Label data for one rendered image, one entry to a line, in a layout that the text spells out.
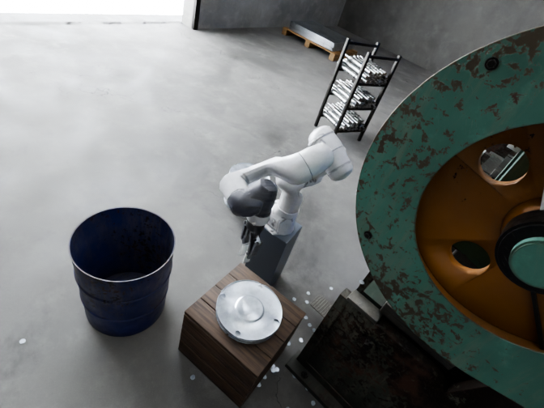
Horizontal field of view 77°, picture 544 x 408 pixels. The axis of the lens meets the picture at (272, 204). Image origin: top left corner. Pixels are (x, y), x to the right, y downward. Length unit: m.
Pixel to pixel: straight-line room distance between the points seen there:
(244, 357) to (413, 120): 1.09
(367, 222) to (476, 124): 0.35
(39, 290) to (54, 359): 0.38
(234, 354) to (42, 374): 0.83
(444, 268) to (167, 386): 1.29
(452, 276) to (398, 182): 0.30
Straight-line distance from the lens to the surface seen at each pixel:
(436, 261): 1.02
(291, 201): 1.65
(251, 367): 1.49
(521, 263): 0.81
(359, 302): 1.44
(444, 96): 0.80
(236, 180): 1.24
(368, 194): 0.92
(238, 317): 1.53
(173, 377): 1.81
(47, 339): 1.95
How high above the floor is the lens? 1.69
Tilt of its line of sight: 40 degrees down
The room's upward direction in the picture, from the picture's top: 19 degrees clockwise
